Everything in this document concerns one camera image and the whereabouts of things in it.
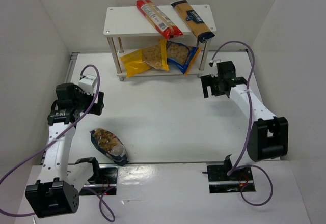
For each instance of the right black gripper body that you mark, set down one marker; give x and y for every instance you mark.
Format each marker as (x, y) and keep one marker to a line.
(212, 86)

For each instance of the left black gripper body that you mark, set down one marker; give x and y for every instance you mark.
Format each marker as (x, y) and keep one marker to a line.
(89, 102)

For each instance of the yellow macaroni bag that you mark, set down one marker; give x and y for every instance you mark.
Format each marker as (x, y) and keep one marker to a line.
(144, 59)

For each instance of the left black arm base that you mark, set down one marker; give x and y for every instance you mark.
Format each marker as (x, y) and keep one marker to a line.
(105, 183)

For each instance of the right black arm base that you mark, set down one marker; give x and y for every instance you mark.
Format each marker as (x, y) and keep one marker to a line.
(219, 182)

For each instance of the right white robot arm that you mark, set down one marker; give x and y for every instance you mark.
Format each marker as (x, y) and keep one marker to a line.
(267, 134)

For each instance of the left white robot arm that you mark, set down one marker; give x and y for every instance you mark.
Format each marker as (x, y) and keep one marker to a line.
(56, 191)

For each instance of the blue yellow pasta bag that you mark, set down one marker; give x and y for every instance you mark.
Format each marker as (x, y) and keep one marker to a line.
(181, 55)

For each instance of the dark mixed pasta bag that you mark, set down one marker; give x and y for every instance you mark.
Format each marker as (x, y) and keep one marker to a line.
(109, 145)

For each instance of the white two-tier shelf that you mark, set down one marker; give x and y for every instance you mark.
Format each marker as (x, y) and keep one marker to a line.
(128, 22)

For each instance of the tan and blue spaghetti package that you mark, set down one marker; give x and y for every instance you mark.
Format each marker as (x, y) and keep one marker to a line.
(193, 20)

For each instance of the red spaghetti package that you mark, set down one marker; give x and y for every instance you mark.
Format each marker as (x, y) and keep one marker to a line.
(158, 19)

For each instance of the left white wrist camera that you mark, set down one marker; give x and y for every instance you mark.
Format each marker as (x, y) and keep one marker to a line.
(88, 83)

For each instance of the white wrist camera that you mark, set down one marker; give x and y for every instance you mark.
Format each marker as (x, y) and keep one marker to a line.
(88, 83)
(214, 62)

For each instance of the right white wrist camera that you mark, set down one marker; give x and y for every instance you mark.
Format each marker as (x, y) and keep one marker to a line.
(214, 62)

